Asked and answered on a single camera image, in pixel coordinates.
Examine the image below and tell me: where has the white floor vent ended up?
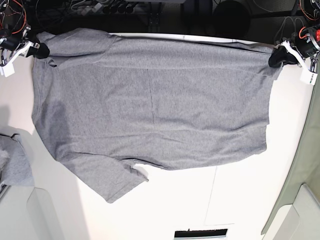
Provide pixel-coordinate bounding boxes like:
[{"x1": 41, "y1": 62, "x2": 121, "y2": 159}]
[{"x1": 172, "y1": 223, "x2": 235, "y2": 240}]

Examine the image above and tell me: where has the grey t-shirt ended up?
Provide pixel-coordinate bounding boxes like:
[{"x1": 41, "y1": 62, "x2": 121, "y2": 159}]
[{"x1": 32, "y1": 28, "x2": 281, "y2": 203}]

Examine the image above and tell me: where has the grey cloth pile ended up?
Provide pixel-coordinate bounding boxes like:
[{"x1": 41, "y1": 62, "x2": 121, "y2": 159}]
[{"x1": 0, "y1": 126, "x2": 35, "y2": 187}]

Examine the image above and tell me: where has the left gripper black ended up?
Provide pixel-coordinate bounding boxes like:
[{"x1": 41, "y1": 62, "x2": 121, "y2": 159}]
[{"x1": 268, "y1": 28, "x2": 320, "y2": 68}]

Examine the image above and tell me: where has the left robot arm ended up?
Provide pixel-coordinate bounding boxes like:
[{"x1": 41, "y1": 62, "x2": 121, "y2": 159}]
[{"x1": 268, "y1": 0, "x2": 320, "y2": 73}]

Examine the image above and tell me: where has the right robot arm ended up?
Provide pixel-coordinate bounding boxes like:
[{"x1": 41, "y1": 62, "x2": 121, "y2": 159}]
[{"x1": 0, "y1": 0, "x2": 50, "y2": 67}]

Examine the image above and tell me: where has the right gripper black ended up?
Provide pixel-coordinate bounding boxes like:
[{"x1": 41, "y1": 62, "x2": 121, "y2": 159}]
[{"x1": 0, "y1": 24, "x2": 50, "y2": 59}]

